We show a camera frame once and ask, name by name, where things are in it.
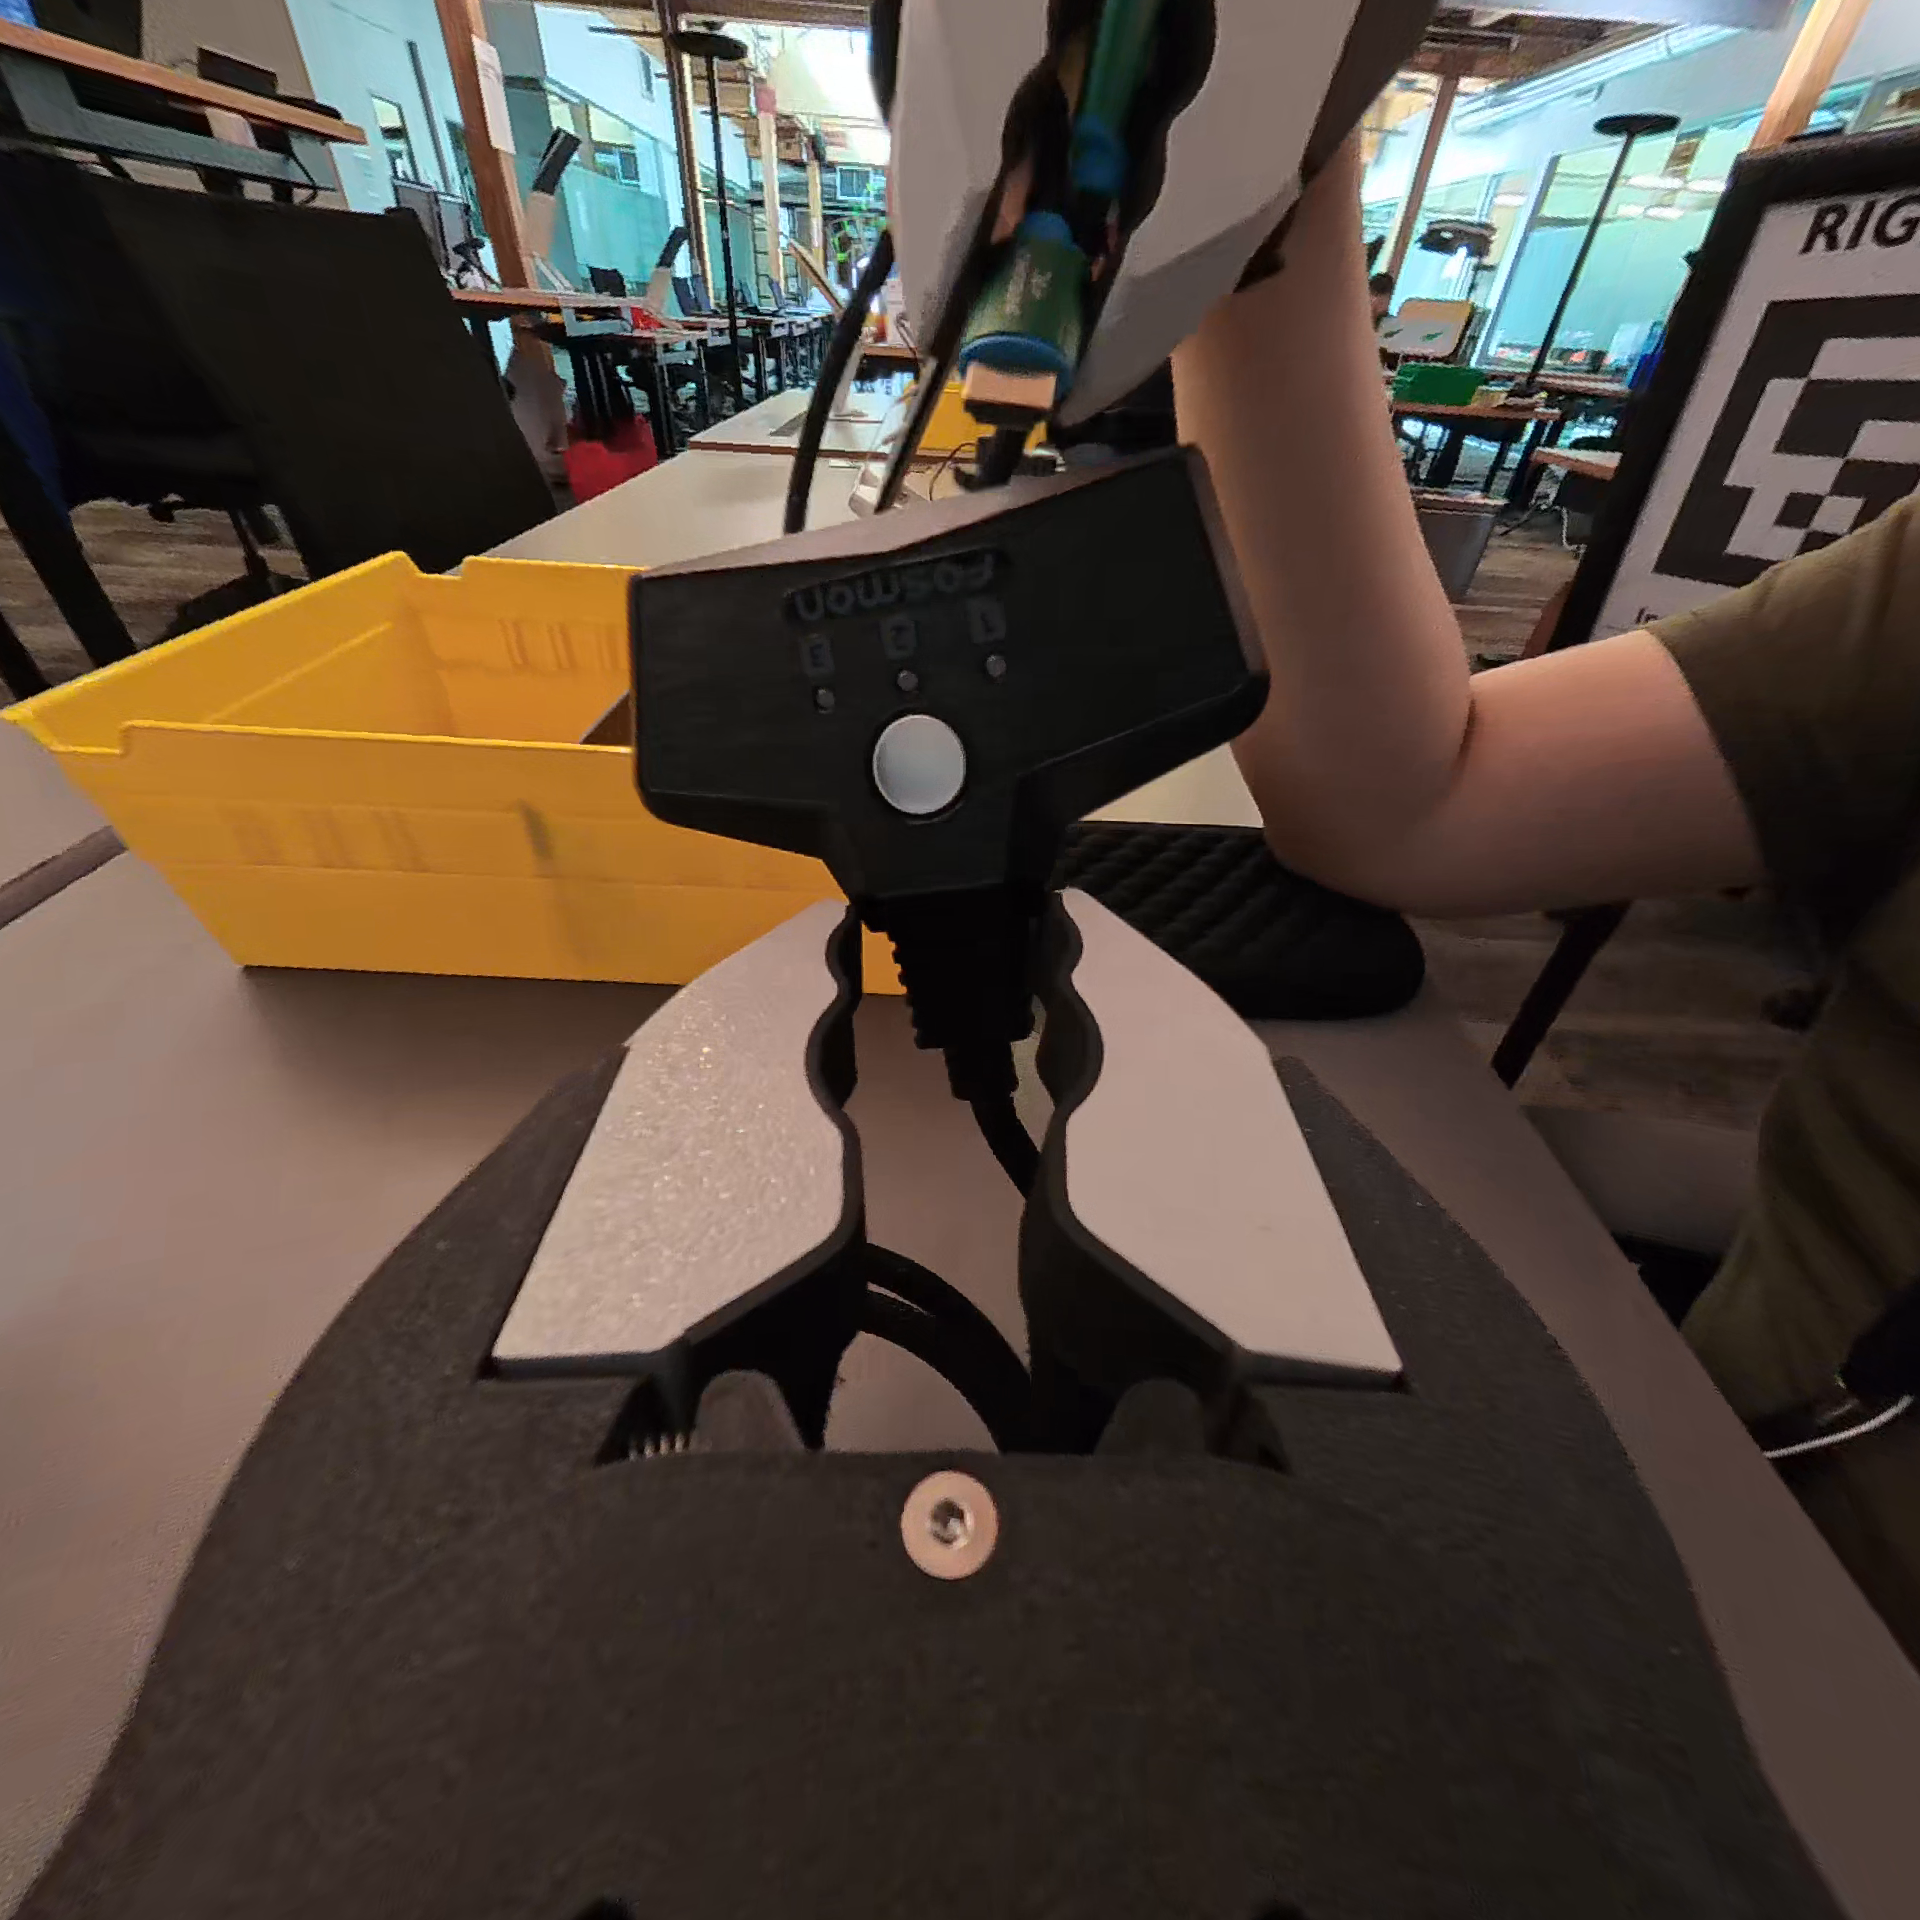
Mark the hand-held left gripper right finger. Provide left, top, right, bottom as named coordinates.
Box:
left=1020, top=888, right=1403, bottom=1451

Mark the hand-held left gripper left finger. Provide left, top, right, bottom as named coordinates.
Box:
left=492, top=900, right=872, bottom=1446

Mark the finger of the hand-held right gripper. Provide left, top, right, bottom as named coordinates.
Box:
left=882, top=0, right=1056, bottom=373
left=1046, top=0, right=1386, bottom=434

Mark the green plug braided hdmi cable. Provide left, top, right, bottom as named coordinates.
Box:
left=782, top=0, right=1187, bottom=498

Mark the yellow plastic bin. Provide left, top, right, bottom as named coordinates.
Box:
left=0, top=552, right=909, bottom=997

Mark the black silver hdmi switch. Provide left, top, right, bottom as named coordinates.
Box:
left=625, top=442, right=1274, bottom=1451

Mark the person's right forearm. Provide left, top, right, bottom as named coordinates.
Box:
left=1169, top=126, right=1771, bottom=920

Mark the black floor lamp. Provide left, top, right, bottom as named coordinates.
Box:
left=1529, top=113, right=1682, bottom=392
left=678, top=23, right=752, bottom=453

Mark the black wrist rest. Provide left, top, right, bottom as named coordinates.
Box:
left=1050, top=822, right=1427, bottom=1027

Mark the row of office desks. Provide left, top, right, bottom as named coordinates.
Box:
left=449, top=225, right=887, bottom=482

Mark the black metal stand leg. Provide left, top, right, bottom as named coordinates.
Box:
left=1492, top=896, right=1640, bottom=1086

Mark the red bin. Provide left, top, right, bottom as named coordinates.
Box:
left=566, top=420, right=661, bottom=505

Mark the grey waste bin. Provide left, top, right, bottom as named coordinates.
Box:
left=1411, top=492, right=1505, bottom=607

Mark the black white tag sign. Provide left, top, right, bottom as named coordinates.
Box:
left=1585, top=132, right=1920, bottom=650

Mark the person's olive shirt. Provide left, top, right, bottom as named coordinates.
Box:
left=1649, top=495, right=1920, bottom=1428

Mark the black office chair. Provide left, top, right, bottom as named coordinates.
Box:
left=0, top=151, right=559, bottom=708

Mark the wooden standing desk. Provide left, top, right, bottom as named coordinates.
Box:
left=0, top=14, right=369, bottom=205

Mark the wooden post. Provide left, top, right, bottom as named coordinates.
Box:
left=432, top=0, right=540, bottom=302

